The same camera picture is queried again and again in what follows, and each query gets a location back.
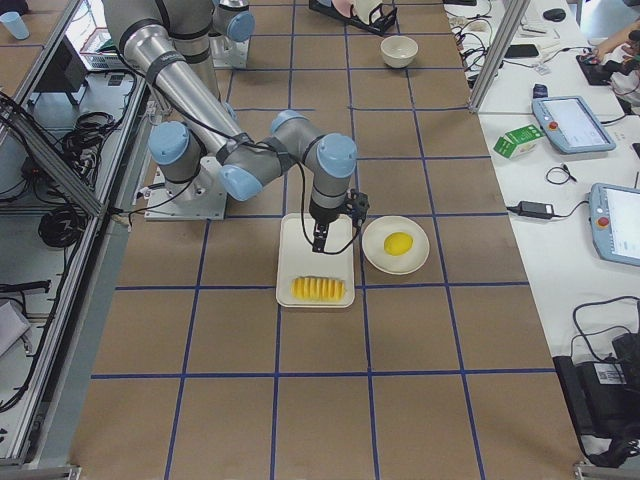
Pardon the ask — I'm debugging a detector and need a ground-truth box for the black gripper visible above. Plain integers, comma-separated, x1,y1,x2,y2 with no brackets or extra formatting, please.
309,203,347,253

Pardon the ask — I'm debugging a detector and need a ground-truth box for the yellow sliced bread loaf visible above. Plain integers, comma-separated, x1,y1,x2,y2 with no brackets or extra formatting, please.
291,276,346,302

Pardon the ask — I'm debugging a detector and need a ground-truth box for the white round plate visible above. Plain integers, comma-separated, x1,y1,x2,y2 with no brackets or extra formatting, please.
362,216,430,275

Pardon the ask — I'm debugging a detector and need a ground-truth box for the cream plate in rack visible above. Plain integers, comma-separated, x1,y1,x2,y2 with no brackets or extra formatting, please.
352,0,383,25

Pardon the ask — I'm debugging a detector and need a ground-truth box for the pink plate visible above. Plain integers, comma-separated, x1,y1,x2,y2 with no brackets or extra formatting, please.
332,0,353,18

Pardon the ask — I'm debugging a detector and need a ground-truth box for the white rectangular tray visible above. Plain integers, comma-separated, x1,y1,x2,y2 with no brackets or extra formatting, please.
276,213,355,308

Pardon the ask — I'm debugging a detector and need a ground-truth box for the yellow lemon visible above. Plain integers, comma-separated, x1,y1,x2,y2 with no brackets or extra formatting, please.
383,231,414,256

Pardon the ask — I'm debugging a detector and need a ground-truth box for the beige ceramic bowl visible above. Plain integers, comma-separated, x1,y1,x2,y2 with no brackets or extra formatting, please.
380,35,419,69

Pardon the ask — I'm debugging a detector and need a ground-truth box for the black power adapter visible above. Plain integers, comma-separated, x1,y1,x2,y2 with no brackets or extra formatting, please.
518,201,555,219

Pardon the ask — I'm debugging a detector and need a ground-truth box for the green white carton box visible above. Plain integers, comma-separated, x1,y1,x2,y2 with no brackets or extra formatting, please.
493,124,544,159

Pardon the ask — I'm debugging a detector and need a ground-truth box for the black smartphone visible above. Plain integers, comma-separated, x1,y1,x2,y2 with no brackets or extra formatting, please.
504,44,539,59

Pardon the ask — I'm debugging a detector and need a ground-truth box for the far teach pendant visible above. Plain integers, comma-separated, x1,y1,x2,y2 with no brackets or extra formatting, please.
531,96,616,154

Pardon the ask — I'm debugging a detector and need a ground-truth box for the teach pendant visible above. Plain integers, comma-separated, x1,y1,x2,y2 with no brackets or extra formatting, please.
588,183,639,266
531,96,616,154

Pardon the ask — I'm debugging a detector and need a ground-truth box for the near teach pendant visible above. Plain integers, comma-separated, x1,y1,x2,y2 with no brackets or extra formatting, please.
588,183,639,266

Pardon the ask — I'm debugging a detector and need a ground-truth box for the black computer mouse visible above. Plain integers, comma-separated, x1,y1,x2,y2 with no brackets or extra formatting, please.
542,8,566,23

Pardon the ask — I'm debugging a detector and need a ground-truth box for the light blue cup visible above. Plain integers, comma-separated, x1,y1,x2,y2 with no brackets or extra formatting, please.
0,11,30,40

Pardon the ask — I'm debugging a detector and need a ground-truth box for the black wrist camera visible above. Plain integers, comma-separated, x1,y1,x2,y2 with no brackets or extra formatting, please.
348,189,370,225

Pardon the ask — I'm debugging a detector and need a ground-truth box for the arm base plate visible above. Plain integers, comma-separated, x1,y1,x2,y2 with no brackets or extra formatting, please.
143,156,227,221
209,36,250,69

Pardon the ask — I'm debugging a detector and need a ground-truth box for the aluminium frame post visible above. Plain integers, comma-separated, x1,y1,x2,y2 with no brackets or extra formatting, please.
468,0,530,113

